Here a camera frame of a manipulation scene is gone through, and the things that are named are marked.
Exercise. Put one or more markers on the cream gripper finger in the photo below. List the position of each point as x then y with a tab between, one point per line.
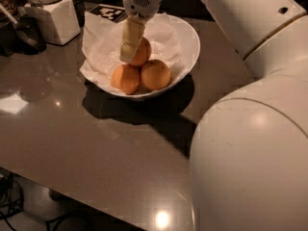
133	29

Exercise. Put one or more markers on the orange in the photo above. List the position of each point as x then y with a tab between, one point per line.
143	53
155	75
126	78

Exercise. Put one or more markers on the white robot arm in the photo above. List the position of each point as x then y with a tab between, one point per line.
249	153

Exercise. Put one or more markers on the white bowl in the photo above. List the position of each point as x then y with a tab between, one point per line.
189	45

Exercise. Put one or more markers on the black and white marker card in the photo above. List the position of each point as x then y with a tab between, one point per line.
112	13

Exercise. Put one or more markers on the white paper liner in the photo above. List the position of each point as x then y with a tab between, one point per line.
102	45

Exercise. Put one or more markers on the white jar base block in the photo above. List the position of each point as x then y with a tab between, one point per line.
58	22

